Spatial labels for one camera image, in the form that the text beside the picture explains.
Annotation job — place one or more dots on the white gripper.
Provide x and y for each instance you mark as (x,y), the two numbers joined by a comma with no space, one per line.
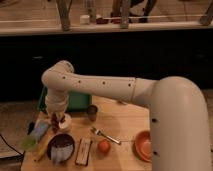
(56,105)

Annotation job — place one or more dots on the dark purple grapes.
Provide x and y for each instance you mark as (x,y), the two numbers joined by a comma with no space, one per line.
(55,123)

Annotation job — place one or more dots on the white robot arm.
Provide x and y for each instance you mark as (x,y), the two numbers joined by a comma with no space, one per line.
(179,124)

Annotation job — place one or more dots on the white paper cup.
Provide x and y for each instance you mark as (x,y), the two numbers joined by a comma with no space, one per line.
(65,126)

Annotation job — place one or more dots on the dark metal cup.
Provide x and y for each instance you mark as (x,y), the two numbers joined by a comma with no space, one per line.
(92,112)

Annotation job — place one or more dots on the green plastic tray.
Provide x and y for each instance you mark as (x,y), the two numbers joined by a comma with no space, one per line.
(78,102)

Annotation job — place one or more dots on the yellow banana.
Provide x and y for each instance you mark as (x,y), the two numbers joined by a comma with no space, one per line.
(42,147)

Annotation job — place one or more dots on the dark bowl with cloth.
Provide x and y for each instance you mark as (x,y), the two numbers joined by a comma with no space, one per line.
(60,148)

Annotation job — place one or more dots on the silver fork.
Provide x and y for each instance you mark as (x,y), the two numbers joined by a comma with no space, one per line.
(100,133)

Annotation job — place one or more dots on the red orange tomato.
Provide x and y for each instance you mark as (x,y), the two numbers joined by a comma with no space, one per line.
(104,146)

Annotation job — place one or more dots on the white jar on shelf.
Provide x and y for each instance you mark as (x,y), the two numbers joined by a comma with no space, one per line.
(84,19)

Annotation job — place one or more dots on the orange plastic bowl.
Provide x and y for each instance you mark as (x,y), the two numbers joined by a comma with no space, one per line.
(142,144)

